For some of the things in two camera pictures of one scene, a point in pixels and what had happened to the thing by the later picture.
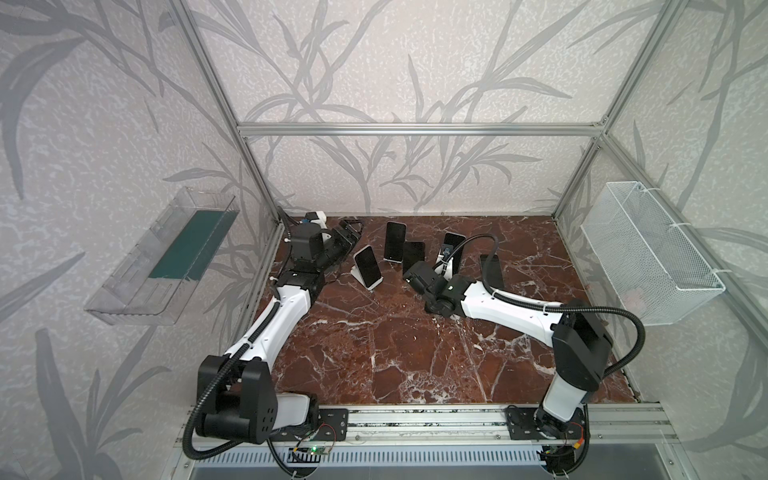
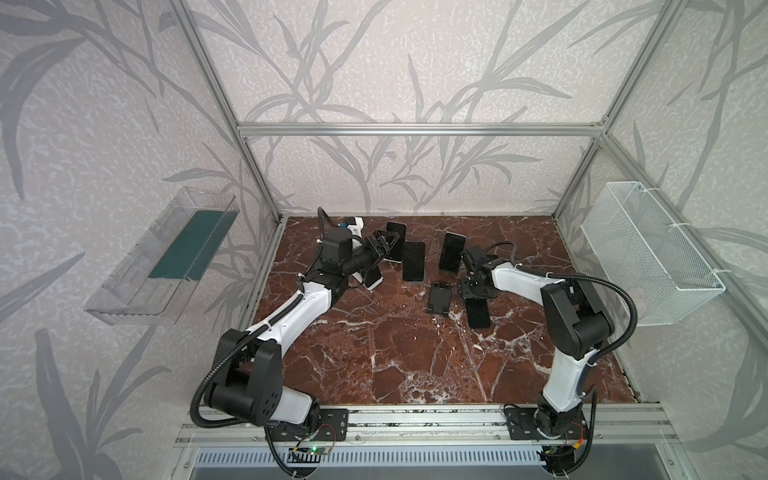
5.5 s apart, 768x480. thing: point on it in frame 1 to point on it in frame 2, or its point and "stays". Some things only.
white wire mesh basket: x=657 y=273 stays
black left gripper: x=344 y=237 to x=372 y=250
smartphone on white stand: x=368 y=265 stays
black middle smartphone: x=413 y=252 stays
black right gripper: x=417 y=279 to x=473 y=287
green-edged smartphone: x=454 y=240 stays
